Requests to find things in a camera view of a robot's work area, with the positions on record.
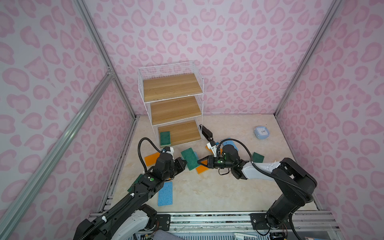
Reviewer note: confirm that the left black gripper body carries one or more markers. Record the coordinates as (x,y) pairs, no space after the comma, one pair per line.
(166,176)

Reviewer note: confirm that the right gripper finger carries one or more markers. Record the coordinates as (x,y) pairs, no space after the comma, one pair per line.
(206,160)
(205,166)

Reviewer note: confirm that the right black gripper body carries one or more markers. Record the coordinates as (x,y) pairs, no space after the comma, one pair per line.
(230,164)

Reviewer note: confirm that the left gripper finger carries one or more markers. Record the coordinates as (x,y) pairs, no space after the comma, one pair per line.
(180,164)
(175,172)

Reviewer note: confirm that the green sponge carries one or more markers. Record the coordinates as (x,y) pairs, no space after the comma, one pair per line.
(134,183)
(191,158)
(257,158)
(165,139)

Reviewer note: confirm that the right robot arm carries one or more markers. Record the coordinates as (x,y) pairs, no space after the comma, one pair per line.
(296,184)

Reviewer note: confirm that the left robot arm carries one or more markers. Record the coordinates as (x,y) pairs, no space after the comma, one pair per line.
(131,214)

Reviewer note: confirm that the orange sponge centre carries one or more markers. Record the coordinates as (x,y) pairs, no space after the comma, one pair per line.
(200,170)

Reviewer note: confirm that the orange sponge far left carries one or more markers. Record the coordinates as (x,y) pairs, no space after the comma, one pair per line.
(151,159)

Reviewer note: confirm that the black stapler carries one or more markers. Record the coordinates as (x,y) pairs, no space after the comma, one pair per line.
(206,133)

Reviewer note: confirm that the blue sponge near front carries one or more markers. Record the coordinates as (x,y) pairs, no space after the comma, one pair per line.
(165,197)

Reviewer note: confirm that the light blue round container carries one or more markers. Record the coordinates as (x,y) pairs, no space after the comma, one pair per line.
(261,132)

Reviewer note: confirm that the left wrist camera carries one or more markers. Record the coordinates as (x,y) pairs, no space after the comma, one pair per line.
(168,149)

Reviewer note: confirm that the white wire wooden shelf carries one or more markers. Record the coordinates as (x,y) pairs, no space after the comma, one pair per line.
(173,96)

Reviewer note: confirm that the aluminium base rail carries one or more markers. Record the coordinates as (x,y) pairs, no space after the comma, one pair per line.
(308,225)

